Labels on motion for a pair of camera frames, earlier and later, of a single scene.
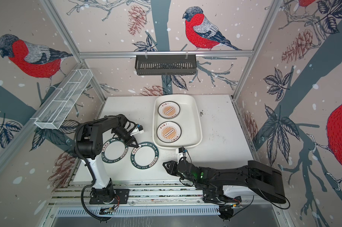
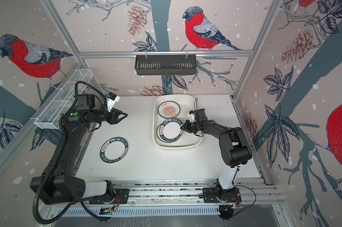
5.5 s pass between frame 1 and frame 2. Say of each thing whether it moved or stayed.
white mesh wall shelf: stayed
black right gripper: moved
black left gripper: moved
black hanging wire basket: stayed
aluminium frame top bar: stayed
